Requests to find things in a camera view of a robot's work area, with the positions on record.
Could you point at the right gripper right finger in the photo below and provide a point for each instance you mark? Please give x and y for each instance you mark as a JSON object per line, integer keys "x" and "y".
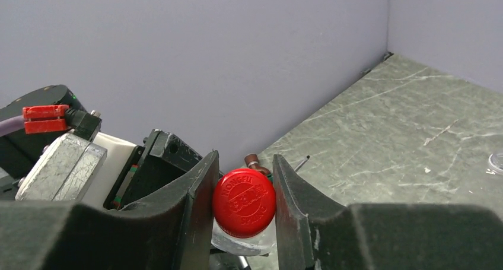
{"x": 315, "y": 232}

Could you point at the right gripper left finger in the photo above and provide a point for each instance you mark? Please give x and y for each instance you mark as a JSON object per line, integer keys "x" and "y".
{"x": 170, "y": 228}

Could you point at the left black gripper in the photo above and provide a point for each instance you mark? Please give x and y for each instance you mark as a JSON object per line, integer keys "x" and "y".
{"x": 163, "y": 158}

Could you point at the red water bottle cap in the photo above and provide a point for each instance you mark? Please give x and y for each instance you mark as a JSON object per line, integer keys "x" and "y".
{"x": 244, "y": 203}

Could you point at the yellow black screwdriver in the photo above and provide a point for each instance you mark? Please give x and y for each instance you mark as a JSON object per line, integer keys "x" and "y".
{"x": 302, "y": 163}

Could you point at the small clear cup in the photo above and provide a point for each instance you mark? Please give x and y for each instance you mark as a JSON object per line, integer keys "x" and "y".
{"x": 494, "y": 165}

